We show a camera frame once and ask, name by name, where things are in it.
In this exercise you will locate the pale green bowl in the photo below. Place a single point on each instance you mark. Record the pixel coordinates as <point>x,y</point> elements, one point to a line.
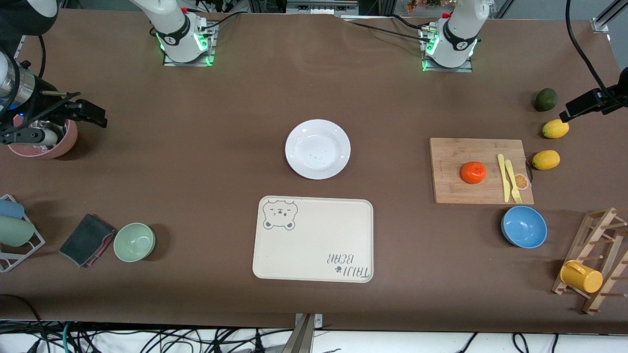
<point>134,241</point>

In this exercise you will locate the yellow plastic knife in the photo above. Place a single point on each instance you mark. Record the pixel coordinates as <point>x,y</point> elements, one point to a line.
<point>503,176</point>

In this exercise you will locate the orange fruit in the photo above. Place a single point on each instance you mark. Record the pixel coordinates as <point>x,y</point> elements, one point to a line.
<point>473,172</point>

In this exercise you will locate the pink bowl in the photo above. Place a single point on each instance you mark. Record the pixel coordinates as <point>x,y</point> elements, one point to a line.
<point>66,144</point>

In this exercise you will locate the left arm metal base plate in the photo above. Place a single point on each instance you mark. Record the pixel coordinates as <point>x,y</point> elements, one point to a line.
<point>466,68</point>

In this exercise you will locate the aluminium frame rail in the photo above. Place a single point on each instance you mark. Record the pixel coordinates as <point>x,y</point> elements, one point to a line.
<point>20,46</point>
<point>606,19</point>

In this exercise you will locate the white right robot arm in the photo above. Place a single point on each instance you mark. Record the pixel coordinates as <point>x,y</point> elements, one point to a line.
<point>171,24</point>

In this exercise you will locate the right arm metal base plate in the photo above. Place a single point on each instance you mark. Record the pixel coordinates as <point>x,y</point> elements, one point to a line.
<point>210,46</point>

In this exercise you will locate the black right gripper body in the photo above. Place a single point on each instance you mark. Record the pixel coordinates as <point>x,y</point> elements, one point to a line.
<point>47,105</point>

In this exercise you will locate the cream tray with bear print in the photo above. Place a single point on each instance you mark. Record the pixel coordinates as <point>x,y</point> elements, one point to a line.
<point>314,245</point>

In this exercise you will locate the wooden peg rack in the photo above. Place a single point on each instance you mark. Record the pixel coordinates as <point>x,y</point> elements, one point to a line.
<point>586,235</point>

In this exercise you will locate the yellow lemon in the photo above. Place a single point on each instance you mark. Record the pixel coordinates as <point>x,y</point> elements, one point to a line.
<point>546,160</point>
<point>555,128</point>

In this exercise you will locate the dark folded cloth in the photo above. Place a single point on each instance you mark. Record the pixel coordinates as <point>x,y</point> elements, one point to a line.
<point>86,240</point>

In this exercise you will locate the metal table edge bracket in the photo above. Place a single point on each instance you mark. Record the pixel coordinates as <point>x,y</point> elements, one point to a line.
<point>305,333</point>

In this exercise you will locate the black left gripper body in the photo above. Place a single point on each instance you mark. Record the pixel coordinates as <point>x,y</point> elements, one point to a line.
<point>607,96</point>

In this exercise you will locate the blue cup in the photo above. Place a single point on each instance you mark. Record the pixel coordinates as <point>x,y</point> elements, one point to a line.
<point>10,209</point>

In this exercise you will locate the orange slice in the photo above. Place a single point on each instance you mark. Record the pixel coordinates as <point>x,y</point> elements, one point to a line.
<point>521,182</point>

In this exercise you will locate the wooden cutting board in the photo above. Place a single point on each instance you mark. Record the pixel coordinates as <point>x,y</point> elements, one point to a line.
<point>456,157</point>

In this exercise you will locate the yellow plastic fork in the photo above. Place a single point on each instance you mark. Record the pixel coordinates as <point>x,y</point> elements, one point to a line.
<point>512,179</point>

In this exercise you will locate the blue bowl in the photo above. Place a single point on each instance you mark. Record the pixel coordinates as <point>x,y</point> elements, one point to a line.
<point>524,227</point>

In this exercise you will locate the white round plate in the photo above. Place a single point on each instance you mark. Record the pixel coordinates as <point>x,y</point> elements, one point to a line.
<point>318,149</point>

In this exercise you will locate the pale green cup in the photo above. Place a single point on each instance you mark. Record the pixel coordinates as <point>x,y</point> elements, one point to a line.
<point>14,231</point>

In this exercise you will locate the dark green avocado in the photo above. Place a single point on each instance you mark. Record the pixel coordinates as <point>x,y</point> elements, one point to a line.
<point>546,99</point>

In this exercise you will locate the yellow mug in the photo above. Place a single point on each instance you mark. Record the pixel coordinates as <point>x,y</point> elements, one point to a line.
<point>581,277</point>

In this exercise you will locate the metal scoop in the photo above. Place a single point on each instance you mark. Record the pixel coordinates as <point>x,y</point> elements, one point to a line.
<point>62,131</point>

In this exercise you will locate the grey metal box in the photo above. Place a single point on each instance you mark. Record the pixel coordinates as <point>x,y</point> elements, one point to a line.
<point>321,6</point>

